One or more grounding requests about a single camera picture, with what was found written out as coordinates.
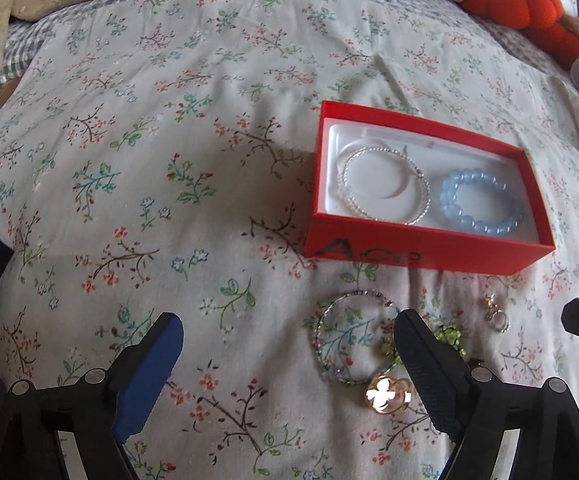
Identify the green crystal hair clip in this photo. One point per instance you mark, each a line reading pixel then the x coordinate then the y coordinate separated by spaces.
pixel 448 334

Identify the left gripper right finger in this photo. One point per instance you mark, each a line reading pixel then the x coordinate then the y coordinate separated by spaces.
pixel 475 408

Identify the floral bed sheet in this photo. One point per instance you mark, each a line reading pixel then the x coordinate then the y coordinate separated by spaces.
pixel 157 161

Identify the red Ace jewelry box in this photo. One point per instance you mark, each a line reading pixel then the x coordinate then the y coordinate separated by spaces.
pixel 401 190

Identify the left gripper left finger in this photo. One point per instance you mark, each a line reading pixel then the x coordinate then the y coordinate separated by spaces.
pixel 101 411

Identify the gold clover brooch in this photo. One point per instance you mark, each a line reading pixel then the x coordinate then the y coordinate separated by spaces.
pixel 387 395

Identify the orange plush toy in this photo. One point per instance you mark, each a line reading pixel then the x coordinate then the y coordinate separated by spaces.
pixel 540 21

